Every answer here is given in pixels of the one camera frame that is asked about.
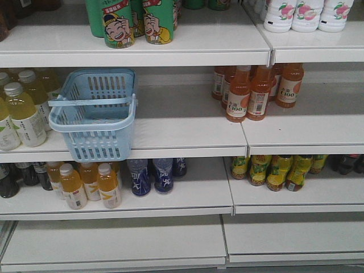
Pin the light blue plastic basket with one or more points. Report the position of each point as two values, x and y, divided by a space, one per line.
95 112

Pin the blue sports drink bottle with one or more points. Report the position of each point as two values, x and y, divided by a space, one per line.
140 178
179 167
164 178

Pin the white store shelving unit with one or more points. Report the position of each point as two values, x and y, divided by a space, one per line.
209 222

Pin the yellow lemon tea bottle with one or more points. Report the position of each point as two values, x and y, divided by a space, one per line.
239 167
258 169
296 176
279 167

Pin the orange C100 drink bottle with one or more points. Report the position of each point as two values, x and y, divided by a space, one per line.
259 93
290 84
238 97

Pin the orange juice bottle white label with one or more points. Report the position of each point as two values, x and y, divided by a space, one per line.
73 189
108 186
89 176

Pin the green cartoon tea bottle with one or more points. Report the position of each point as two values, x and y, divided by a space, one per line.
116 19
158 21

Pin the dark tea bottle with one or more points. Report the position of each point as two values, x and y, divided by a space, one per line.
28 173
9 187
42 175

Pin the pale yellow juice bottle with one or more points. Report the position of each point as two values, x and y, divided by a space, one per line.
35 89
24 115

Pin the white AD milk bottle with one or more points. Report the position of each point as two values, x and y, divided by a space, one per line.
307 15
279 15
334 15

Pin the plastic cola bottle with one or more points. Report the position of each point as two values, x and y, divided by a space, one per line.
359 164
344 164

